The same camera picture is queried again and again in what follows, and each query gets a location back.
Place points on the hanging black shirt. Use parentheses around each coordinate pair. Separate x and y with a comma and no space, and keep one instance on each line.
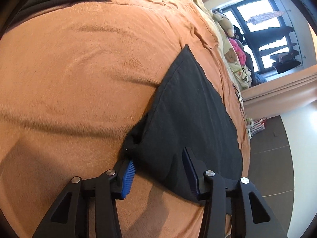
(277,36)

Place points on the window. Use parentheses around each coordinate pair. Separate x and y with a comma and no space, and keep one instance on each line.
(262,14)

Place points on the pink curtain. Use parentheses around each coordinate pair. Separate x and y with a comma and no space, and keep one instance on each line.
(284,89)

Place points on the grey blue pillow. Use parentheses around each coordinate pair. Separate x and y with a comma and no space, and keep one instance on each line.
(260,79)

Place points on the cream plush toy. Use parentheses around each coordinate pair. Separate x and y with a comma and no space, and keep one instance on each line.
(223,19)

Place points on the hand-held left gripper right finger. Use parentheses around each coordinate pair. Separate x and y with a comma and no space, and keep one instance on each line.
(193,178)

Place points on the white and red basket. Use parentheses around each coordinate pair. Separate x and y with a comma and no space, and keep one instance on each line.
(258,125)

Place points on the pink plush blanket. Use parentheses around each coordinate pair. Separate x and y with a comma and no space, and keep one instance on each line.
(237,47)

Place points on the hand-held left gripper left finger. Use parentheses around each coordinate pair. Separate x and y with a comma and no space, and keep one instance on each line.
(127,181)

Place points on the dark hanging clothes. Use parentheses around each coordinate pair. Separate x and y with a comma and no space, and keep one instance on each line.
(287,63)

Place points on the cream bear print quilt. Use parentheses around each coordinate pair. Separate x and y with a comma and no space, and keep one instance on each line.
(224,42)

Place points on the black bear print T-shirt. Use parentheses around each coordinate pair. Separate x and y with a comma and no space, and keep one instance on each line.
(193,109)

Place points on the orange blanket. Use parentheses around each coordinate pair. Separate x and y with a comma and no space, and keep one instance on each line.
(74,79)

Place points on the hanging patterned cloth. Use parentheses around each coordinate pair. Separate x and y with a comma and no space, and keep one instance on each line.
(265,16)

